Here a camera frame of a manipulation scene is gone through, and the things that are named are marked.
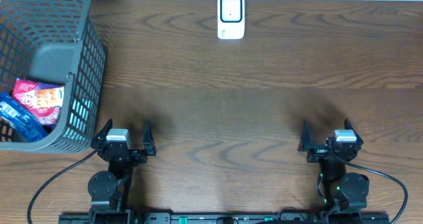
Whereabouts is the red purple snack packet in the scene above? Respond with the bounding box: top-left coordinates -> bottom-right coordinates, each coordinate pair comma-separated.
12,79 -> 63,129

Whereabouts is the grey plastic mesh basket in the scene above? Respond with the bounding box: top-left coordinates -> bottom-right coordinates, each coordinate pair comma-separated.
1,0 -> 106,153

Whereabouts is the blue snack bar wrapper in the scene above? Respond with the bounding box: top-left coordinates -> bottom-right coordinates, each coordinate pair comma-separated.
1,92 -> 48,142

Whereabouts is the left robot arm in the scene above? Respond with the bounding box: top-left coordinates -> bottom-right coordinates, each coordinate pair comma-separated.
88,120 -> 157,223

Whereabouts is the white barcode scanner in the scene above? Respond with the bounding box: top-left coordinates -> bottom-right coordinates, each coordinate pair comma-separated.
217,0 -> 245,40

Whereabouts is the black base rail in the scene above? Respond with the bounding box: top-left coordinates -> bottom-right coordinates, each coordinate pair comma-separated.
58,211 -> 389,224

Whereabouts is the small orange snack packet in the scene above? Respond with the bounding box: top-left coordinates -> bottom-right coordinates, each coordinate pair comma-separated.
36,87 -> 64,108

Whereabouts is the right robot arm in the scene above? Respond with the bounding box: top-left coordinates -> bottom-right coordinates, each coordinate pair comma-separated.
297,120 -> 369,223

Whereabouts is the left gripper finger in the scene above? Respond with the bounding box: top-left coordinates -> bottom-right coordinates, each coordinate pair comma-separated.
91,119 -> 113,149
142,120 -> 157,156

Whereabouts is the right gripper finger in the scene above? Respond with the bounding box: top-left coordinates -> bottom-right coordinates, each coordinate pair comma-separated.
297,120 -> 313,152
344,118 -> 364,145

